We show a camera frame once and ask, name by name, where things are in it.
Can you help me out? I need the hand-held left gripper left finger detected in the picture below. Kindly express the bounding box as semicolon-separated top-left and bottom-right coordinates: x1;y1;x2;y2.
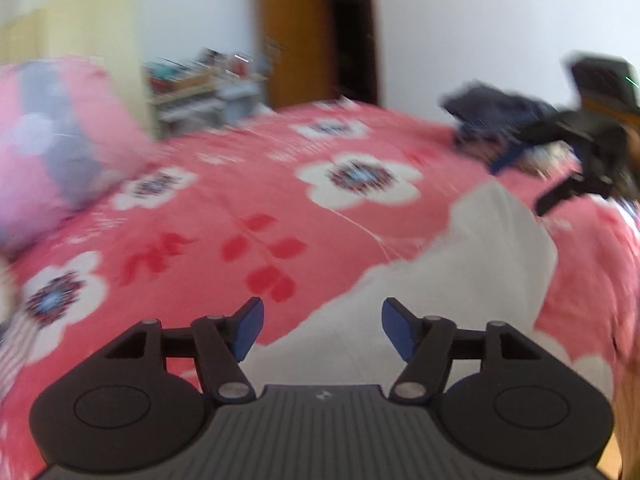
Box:
102;296;265;403

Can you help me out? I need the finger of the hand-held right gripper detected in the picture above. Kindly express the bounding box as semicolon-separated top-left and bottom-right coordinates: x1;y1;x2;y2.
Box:
534;172;589;217
487;137;539;177

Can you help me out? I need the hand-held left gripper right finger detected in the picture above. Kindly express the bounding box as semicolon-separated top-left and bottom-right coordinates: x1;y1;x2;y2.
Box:
381;297;546;403

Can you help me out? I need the white garment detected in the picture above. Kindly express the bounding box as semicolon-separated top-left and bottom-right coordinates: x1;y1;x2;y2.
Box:
240;180;559;388

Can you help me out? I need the dark blue garment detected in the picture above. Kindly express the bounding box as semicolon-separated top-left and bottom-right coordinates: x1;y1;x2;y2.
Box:
441;80;562;162

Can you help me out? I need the pink floral bed sheet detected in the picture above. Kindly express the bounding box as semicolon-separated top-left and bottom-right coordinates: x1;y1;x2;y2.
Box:
0;100;640;476

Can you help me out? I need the white storage rack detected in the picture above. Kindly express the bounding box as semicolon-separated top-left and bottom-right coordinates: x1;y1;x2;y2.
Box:
145;47;272;141

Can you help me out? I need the striped cloth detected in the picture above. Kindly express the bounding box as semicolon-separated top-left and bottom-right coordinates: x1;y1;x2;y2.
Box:
0;305;39;396

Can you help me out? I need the brown wooden door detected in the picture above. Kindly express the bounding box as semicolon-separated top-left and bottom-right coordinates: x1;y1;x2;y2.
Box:
255;0;335;111

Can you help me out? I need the pink and grey folded quilt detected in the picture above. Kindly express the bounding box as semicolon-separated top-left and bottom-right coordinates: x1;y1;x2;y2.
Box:
0;57;157;256

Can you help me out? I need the cream wardrobe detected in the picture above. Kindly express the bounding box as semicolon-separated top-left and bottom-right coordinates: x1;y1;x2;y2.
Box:
0;0;151;137

